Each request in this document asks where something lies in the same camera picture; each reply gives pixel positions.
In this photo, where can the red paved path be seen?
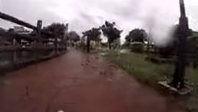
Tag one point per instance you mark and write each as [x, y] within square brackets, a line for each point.
[85, 84]

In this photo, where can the grass verge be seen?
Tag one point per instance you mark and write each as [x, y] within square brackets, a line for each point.
[143, 66]

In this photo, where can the dark lamp pole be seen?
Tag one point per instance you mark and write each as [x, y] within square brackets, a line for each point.
[180, 47]

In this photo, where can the concrete pole base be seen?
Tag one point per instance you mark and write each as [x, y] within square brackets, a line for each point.
[175, 87]

